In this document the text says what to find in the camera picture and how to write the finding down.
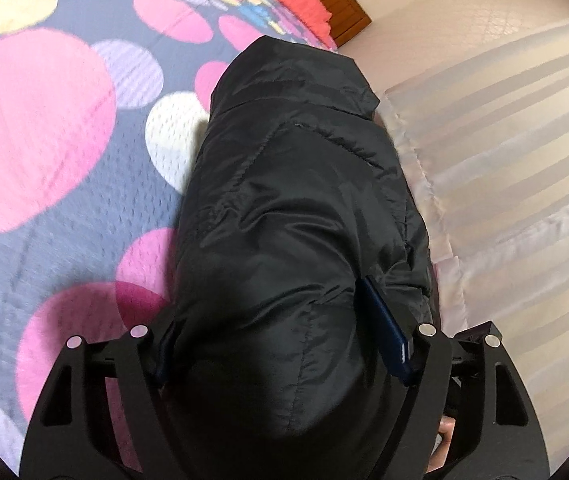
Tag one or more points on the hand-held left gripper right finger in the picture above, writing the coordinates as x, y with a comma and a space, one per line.
384, 325

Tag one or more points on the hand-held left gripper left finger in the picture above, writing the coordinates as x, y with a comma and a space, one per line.
137, 385

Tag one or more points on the black puffer jacket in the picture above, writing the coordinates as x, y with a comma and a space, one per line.
289, 235

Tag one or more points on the person's right hand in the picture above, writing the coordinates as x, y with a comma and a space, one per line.
442, 442

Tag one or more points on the cream striped curtain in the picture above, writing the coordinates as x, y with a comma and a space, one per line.
514, 185

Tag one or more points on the bedsheet with coloured circles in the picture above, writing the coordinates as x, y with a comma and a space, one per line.
64, 160

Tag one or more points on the wooden headboard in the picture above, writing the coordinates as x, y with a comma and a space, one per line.
339, 5

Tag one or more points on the red pillow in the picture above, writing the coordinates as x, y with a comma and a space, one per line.
289, 0

